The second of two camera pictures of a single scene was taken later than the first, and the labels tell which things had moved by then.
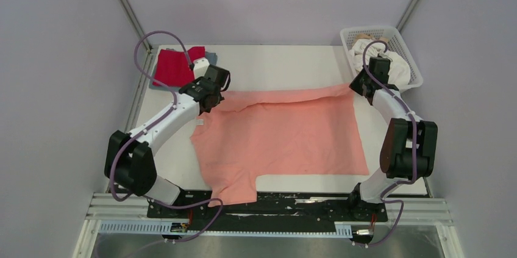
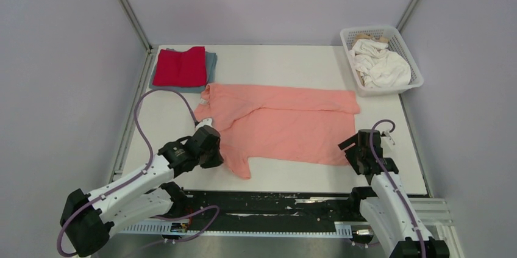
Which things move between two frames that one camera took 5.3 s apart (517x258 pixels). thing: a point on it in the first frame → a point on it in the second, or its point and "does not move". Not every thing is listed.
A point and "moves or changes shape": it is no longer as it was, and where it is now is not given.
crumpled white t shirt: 399,74 does not move
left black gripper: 197,80 → 217,160
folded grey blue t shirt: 211,57 does not move
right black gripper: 354,84 → 349,152
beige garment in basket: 366,36 does not move
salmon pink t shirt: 302,134 moves or changes shape
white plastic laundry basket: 396,42 does not move
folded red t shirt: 172,69 does not move
